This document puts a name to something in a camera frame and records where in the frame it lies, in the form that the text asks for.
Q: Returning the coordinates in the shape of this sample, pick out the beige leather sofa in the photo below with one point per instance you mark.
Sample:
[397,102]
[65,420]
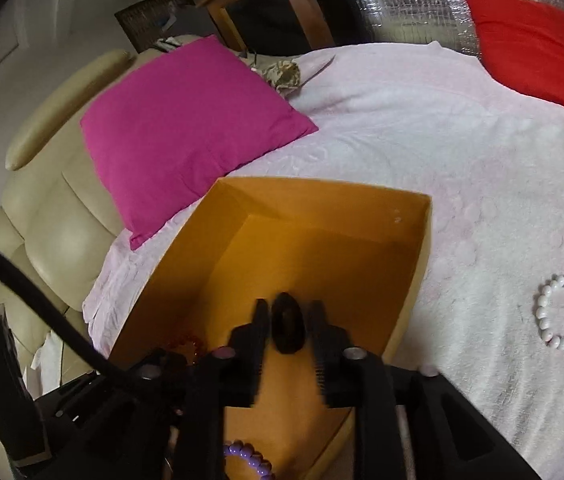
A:
[52,220]

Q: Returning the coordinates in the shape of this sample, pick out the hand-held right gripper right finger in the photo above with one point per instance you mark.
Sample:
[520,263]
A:
[319,360]

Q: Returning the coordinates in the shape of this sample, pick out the orange cardboard box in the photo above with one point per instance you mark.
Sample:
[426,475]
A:
[312,240]

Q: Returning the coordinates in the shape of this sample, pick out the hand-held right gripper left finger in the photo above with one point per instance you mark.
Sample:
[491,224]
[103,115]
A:
[260,360]

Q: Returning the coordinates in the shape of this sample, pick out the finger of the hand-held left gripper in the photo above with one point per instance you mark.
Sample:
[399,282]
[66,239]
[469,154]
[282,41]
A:
[67,420]
[2,385]

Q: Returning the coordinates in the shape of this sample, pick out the silver foil panel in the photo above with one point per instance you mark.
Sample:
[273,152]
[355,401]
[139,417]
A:
[412,0]

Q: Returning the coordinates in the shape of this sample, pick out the red cushion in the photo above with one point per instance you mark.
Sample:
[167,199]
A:
[532,45]

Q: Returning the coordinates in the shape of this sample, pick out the pink cushion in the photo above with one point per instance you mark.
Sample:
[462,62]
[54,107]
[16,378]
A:
[187,125]

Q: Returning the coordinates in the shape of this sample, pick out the striped cloth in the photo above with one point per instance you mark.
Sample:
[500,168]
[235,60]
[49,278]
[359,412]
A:
[167,44]

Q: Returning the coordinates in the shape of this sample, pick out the dark lattice door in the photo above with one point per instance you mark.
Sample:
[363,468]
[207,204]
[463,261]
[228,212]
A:
[152,15]

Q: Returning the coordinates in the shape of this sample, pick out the small patterned cloth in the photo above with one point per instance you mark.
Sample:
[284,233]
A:
[282,75]

